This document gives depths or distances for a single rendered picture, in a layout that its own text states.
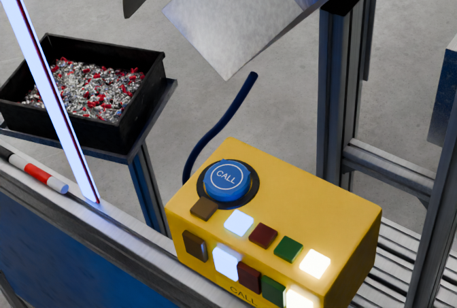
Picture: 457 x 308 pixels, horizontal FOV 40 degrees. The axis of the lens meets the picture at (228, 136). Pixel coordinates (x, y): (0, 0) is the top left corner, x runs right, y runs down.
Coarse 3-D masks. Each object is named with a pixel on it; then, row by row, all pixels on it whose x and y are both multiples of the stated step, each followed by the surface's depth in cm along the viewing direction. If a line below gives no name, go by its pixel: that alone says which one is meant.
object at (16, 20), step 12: (12, 0) 59; (12, 12) 60; (12, 24) 62; (24, 24) 61; (24, 36) 62; (24, 48) 64; (36, 60) 64; (36, 72) 66; (48, 84) 66; (48, 96) 68; (48, 108) 70; (60, 120) 70; (60, 132) 73; (72, 144) 73; (72, 156) 76; (72, 168) 78; (84, 180) 78; (84, 192) 81
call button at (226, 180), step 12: (216, 168) 55; (228, 168) 55; (240, 168) 55; (204, 180) 54; (216, 180) 54; (228, 180) 54; (240, 180) 54; (216, 192) 54; (228, 192) 53; (240, 192) 54
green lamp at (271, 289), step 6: (264, 276) 50; (264, 282) 50; (270, 282) 50; (276, 282) 50; (264, 288) 51; (270, 288) 50; (276, 288) 50; (282, 288) 50; (264, 294) 52; (270, 294) 51; (276, 294) 50; (282, 294) 50; (270, 300) 52; (276, 300) 51; (282, 300) 50; (282, 306) 51
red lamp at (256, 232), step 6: (258, 228) 51; (264, 228) 51; (270, 228) 51; (252, 234) 51; (258, 234) 51; (264, 234) 51; (270, 234) 51; (276, 234) 51; (252, 240) 51; (258, 240) 50; (264, 240) 50; (270, 240) 50; (264, 246) 50
